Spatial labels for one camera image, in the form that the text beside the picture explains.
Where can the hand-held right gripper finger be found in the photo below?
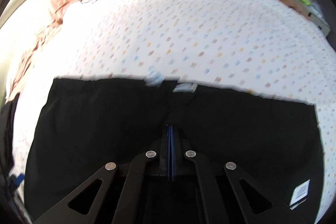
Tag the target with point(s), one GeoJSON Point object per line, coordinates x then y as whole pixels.
{"type": "Point", "coordinates": [168, 145]}
{"type": "Point", "coordinates": [173, 145]}

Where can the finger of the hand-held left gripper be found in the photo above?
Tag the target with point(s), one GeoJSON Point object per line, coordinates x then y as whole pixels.
{"type": "Point", "coordinates": [16, 179]}

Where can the black long-sleeved shirt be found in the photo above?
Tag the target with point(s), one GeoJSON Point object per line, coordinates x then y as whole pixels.
{"type": "Point", "coordinates": [105, 121]}

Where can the pink crumpled sheet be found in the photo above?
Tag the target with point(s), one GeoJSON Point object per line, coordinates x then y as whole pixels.
{"type": "Point", "coordinates": [44, 29]}

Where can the white dotted blanket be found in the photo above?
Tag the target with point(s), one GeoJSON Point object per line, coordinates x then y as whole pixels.
{"type": "Point", "coordinates": [183, 29]}

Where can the white nightstand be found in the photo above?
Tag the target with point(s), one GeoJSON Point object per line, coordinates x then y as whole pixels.
{"type": "Point", "coordinates": [320, 20]}

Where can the green small object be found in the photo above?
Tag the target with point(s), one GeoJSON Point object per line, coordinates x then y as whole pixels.
{"type": "Point", "coordinates": [304, 0]}

